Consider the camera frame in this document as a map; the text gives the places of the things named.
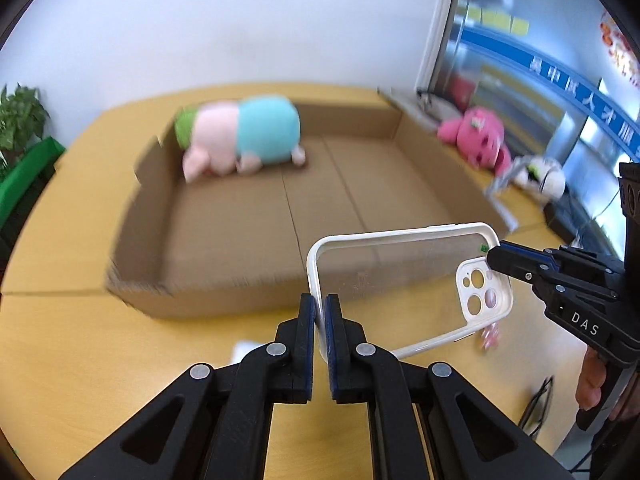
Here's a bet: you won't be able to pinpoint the glass door with blue banner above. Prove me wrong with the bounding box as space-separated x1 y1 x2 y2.
415 0 640 261

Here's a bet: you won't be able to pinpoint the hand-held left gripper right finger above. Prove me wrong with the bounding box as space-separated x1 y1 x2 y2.
324 293 576 480

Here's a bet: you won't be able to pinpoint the green potted plant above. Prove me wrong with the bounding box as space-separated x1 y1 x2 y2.
0 84 51 171

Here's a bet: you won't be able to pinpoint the clear white phone case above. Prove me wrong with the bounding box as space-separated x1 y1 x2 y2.
306 222 514 364

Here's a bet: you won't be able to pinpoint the magenta plush toy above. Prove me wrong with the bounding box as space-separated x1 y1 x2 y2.
436 106 513 170

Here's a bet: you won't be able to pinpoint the red window decal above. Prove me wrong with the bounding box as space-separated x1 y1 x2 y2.
599 10 640 87

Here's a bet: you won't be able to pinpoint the white green toy figure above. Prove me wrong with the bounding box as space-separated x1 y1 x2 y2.
487 156 567 198

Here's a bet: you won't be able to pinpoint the pink pig plush toy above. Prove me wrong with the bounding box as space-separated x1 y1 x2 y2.
173 96 307 184

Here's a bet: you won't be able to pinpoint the grey pouch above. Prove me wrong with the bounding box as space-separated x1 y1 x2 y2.
415 89 463 121

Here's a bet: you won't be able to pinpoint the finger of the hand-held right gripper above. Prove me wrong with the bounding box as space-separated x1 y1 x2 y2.
486 245 624 312
500 240 626 287

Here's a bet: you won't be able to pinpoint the yellow sticky notes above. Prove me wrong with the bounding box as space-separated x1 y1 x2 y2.
467 4 531 37

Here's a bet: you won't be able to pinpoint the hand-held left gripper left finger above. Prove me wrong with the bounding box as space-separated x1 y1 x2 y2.
59 293 316 480

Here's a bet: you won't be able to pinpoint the black eyeglasses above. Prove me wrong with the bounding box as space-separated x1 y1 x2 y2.
520 376 556 435

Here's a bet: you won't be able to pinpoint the brown cardboard box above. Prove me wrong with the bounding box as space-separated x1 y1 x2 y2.
106 87 521 320

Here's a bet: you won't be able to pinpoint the person's right hand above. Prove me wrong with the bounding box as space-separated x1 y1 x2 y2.
575 349 607 411

